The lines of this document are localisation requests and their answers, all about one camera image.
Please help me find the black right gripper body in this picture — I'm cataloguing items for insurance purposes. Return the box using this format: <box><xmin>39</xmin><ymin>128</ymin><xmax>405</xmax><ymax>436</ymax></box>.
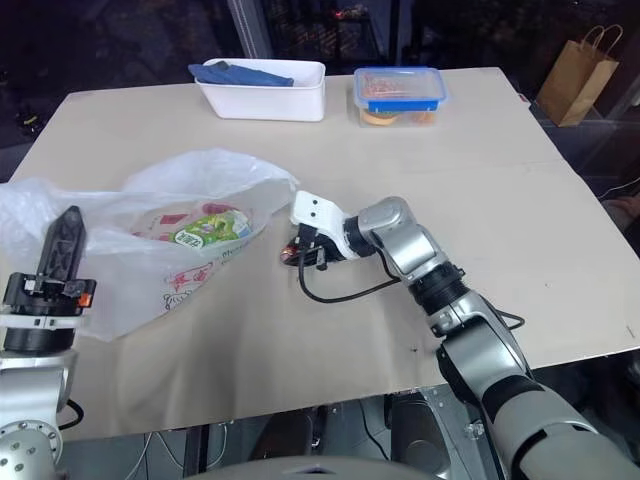
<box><xmin>293</xmin><ymin>224</ymin><xmax>347</xmax><ymax>272</ymax></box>

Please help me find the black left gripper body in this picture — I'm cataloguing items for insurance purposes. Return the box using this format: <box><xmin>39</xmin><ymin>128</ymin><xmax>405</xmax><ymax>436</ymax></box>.
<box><xmin>1</xmin><ymin>271</ymin><xmax>98</xmax><ymax>318</ymax></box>

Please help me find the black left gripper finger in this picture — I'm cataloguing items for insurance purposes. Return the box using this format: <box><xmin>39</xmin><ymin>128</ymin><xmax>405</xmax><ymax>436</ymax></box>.
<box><xmin>38</xmin><ymin>204</ymin><xmax>88</xmax><ymax>284</ymax></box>

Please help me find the translucent white plastic bag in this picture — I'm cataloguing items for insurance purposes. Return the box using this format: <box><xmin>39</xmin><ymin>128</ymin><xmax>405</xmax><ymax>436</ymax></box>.
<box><xmin>0</xmin><ymin>146</ymin><xmax>301</xmax><ymax>344</ymax></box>

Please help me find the brown paper bag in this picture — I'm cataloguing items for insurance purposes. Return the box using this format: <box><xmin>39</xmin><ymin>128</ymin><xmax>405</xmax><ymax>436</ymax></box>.
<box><xmin>536</xmin><ymin>24</ymin><xmax>626</xmax><ymax>128</ymax></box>

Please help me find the green snack packet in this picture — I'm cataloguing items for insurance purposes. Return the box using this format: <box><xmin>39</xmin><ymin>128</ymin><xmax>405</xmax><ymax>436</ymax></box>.
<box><xmin>172</xmin><ymin>209</ymin><xmax>254</xmax><ymax>251</ymax></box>

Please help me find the white red printed packet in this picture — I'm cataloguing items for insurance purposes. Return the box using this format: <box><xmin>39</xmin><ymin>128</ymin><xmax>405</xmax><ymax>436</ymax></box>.
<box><xmin>131</xmin><ymin>201</ymin><xmax>211</xmax><ymax>242</ymax></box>

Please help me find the beige cardboard table cover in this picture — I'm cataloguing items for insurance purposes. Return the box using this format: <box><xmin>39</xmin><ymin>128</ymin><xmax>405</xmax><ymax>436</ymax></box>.
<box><xmin>8</xmin><ymin>66</ymin><xmax>640</xmax><ymax>444</ymax></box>

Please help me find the white plastic bin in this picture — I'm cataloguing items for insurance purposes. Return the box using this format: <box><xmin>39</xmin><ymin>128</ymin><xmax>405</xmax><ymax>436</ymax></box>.
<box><xmin>193</xmin><ymin>59</ymin><xmax>328</xmax><ymax>122</ymax></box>

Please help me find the clear container with blue lid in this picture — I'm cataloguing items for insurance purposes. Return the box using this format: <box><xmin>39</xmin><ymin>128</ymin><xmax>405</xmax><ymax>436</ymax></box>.
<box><xmin>353</xmin><ymin>65</ymin><xmax>447</xmax><ymax>129</ymax></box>

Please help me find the dark blue folded cloth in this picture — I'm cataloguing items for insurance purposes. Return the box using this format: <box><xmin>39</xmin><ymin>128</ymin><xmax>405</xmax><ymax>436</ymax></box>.
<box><xmin>187</xmin><ymin>59</ymin><xmax>296</xmax><ymax>89</ymax></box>

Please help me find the grey robot torso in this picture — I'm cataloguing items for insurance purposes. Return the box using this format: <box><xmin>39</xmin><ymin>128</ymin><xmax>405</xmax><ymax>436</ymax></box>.
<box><xmin>183</xmin><ymin>451</ymin><xmax>417</xmax><ymax>480</ymax></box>

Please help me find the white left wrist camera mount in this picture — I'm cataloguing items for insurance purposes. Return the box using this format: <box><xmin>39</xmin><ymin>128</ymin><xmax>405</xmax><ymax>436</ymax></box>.
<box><xmin>0</xmin><ymin>310</ymin><xmax>90</xmax><ymax>332</ymax></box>

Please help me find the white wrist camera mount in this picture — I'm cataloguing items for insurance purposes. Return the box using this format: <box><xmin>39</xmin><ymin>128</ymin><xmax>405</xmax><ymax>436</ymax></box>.
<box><xmin>289</xmin><ymin>189</ymin><xmax>359</xmax><ymax>261</ymax></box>
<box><xmin>0</xmin><ymin>310</ymin><xmax>90</xmax><ymax>332</ymax></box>

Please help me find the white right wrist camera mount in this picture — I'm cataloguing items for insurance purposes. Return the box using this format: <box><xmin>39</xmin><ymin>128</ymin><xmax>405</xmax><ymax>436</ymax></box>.
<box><xmin>289</xmin><ymin>189</ymin><xmax>359</xmax><ymax>261</ymax></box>

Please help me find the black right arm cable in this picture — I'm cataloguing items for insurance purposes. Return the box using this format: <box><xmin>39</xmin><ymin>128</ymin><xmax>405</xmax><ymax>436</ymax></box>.
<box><xmin>296</xmin><ymin>248</ymin><xmax>524</xmax><ymax>332</ymax></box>

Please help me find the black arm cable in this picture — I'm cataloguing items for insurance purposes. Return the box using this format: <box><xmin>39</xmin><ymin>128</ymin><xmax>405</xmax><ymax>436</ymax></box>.
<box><xmin>55</xmin><ymin>396</ymin><xmax>85</xmax><ymax>431</ymax></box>
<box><xmin>296</xmin><ymin>248</ymin><xmax>524</xmax><ymax>332</ymax></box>

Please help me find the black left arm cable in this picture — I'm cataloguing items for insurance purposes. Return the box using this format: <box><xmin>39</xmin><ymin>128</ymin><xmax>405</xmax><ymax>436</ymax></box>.
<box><xmin>55</xmin><ymin>396</ymin><xmax>85</xmax><ymax>431</ymax></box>

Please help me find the grey metal frame post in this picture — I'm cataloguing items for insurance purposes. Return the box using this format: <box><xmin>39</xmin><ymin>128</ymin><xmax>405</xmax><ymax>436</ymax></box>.
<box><xmin>226</xmin><ymin>0</ymin><xmax>275</xmax><ymax>65</ymax></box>

